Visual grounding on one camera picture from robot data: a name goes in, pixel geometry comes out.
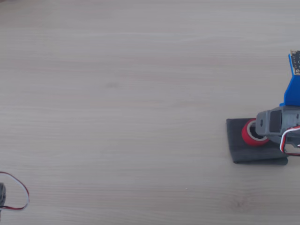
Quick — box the dark grey folded mat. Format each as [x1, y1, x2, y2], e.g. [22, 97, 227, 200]
[225, 118, 289, 166]

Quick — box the black camera circuit board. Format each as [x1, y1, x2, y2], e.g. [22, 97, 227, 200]
[289, 49, 300, 76]

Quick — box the grey gripper black servo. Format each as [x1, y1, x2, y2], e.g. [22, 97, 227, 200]
[0, 182, 7, 211]

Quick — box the red tape roll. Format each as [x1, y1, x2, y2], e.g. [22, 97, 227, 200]
[241, 118, 270, 147]

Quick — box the red white servo cable bundle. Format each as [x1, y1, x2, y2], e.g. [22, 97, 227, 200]
[279, 125, 300, 153]

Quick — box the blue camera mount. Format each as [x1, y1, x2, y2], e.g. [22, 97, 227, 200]
[278, 53, 300, 108]

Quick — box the grey gripper with camera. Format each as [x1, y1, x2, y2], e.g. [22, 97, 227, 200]
[255, 105, 300, 144]

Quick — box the red white servo cable loop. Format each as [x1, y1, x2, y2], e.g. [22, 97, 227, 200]
[0, 171, 30, 210]

